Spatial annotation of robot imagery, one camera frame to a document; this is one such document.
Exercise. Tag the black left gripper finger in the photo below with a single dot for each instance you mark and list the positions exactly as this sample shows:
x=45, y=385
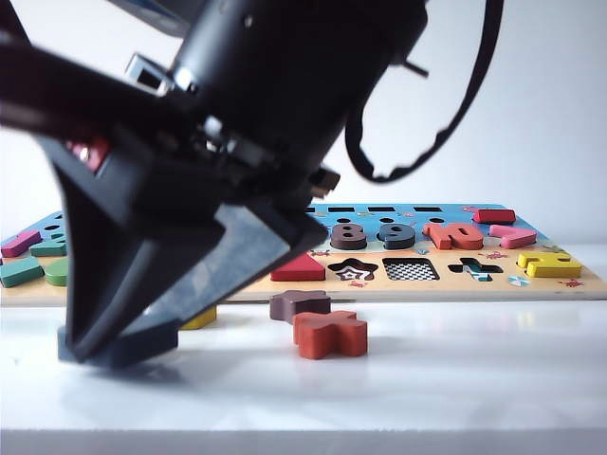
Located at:
x=57, y=90

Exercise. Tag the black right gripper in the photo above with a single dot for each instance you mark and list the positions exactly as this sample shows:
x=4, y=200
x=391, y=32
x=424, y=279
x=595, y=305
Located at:
x=189, y=170

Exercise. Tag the dark blue square block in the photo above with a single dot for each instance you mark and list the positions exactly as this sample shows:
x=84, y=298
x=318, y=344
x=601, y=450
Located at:
x=142, y=351

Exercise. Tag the yellow pentagon block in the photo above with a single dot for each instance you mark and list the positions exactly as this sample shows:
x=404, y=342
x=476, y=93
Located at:
x=201, y=321

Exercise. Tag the green oval block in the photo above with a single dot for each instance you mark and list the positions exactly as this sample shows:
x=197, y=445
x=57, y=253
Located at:
x=57, y=274

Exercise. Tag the green number two piece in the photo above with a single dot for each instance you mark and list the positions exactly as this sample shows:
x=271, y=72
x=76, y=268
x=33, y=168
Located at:
x=47, y=249

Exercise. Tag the teal parallelogram block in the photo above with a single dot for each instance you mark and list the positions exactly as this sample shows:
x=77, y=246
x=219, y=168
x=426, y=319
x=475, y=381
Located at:
x=21, y=275

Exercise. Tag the magenta number one piece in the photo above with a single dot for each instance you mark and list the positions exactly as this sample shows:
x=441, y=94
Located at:
x=18, y=246

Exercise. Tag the red triangle block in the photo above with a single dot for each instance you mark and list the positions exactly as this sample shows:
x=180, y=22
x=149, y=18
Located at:
x=299, y=272

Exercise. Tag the brown star block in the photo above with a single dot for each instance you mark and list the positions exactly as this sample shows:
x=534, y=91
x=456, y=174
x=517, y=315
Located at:
x=294, y=305

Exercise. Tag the orange cross block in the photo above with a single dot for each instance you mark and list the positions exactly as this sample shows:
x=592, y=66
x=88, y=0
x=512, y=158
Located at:
x=327, y=336

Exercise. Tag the brown number eight piece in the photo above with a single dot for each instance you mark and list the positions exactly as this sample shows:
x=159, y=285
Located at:
x=347, y=242

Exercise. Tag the dark blue number nine piece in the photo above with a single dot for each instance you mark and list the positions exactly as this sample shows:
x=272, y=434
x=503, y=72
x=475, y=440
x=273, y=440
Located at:
x=397, y=242

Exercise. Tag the colourful wooden puzzle board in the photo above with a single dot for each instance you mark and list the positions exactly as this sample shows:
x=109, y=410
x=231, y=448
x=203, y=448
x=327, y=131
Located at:
x=427, y=290

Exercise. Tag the orange number ten piece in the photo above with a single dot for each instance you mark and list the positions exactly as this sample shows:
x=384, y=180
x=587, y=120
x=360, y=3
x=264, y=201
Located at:
x=443, y=237

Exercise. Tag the red minus sign piece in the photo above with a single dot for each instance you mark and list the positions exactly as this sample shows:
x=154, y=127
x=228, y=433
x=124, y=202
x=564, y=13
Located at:
x=495, y=217

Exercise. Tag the pink angled sign piece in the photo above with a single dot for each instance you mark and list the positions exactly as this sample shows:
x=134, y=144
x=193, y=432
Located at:
x=512, y=238

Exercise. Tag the yellow sign piece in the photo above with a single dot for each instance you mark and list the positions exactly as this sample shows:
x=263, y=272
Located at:
x=555, y=269

